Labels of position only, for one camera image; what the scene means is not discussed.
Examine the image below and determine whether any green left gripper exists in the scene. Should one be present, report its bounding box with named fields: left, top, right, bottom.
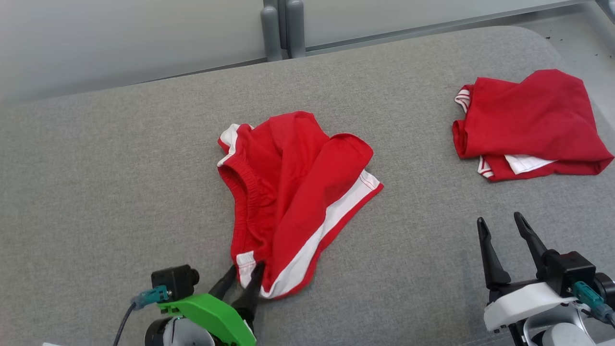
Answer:
left=157, top=261, right=266, bottom=346

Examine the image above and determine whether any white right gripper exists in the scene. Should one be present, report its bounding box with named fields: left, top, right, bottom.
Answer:
left=477, top=212, right=578, bottom=333

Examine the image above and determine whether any red shorts white side stripe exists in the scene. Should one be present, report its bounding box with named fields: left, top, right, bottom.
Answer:
left=217, top=111, right=384, bottom=300

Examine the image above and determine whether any red basketball jersey white trim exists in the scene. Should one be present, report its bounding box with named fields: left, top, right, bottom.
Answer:
left=452, top=69, right=615, bottom=183

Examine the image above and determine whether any teal left camera connector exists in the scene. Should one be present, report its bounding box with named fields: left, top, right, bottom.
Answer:
left=131, top=285, right=172, bottom=311

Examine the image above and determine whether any teal camera connector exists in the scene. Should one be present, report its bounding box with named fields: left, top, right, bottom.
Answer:
left=131, top=285, right=172, bottom=311
left=572, top=281, right=615, bottom=328

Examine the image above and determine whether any teal right camera connector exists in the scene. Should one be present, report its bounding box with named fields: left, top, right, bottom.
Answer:
left=572, top=281, right=615, bottom=328

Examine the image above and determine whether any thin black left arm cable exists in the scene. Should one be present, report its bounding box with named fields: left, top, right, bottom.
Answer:
left=113, top=302, right=138, bottom=346

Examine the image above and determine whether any grey baseboard rail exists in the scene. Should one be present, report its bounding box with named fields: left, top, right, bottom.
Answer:
left=305, top=0, right=599, bottom=52

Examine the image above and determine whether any grey vertical partition frame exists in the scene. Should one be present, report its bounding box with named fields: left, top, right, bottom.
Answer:
left=263, top=0, right=292, bottom=49

